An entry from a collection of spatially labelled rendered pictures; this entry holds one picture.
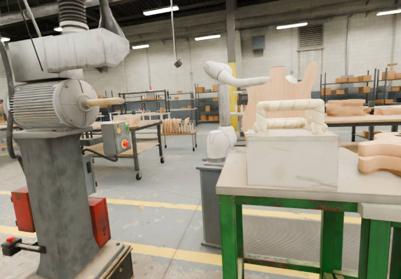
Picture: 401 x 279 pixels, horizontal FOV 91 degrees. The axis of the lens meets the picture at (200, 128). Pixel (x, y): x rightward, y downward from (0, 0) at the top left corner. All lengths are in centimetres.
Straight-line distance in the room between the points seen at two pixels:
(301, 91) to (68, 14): 106
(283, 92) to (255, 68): 1095
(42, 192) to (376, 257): 145
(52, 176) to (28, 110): 35
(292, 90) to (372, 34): 1250
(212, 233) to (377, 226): 128
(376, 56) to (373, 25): 151
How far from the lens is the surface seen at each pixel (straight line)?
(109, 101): 107
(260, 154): 68
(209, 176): 163
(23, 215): 155
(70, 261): 150
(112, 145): 136
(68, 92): 114
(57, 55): 107
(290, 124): 85
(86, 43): 97
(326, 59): 1260
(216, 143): 159
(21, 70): 136
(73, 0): 111
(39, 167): 133
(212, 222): 182
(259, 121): 67
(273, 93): 103
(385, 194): 80
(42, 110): 122
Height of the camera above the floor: 123
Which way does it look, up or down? 8 degrees down
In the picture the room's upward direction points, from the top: 3 degrees counter-clockwise
